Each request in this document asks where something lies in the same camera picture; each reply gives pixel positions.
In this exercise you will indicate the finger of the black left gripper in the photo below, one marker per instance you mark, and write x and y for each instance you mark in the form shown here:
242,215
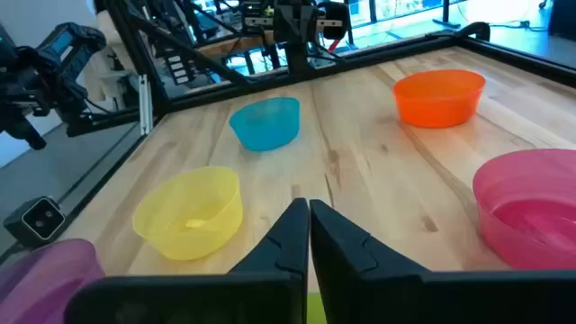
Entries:
285,24
306,24

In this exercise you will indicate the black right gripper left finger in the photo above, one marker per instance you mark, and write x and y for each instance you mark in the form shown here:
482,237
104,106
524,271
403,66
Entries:
270,288

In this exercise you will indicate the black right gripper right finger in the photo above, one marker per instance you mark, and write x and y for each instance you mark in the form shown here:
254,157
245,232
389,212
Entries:
360,279

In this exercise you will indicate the blue translucent plastic bowl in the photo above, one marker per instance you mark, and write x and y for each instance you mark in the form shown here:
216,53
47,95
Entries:
265,126

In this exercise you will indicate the orange plastic bowl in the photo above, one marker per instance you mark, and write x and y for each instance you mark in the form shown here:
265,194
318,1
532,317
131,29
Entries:
436,103

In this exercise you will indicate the pink translucent plastic bowl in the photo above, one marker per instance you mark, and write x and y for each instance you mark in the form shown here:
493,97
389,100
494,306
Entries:
526,216

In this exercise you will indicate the purple translucent plastic bowl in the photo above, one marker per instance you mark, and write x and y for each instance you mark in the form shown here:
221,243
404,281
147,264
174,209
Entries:
36,279

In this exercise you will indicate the black neighbouring station robot arm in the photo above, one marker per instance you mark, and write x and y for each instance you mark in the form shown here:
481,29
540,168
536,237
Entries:
49,67

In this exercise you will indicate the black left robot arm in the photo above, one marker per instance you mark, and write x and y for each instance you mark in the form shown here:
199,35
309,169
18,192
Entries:
298,60

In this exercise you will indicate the yellow translucent plastic bowl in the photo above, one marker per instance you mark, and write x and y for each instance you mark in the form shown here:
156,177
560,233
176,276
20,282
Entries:
189,216

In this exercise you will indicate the black power strip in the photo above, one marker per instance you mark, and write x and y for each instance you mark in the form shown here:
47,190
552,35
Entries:
177,67

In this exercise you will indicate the black table clamp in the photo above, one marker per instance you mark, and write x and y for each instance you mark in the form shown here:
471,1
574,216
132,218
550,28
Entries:
477,28

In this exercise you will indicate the black bar with green lights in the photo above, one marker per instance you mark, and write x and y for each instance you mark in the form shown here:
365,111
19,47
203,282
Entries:
108,121

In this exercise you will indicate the dark cabinet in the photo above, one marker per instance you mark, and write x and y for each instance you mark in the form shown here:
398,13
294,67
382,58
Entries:
562,18

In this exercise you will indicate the black aluminium table frame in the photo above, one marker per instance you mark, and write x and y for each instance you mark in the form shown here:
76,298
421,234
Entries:
382,54

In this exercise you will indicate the silver aluminium extrusion post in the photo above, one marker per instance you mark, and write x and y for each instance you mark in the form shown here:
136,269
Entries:
145,108

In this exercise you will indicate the black table-level camera box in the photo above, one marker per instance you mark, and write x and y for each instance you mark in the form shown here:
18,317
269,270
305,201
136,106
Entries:
42,219

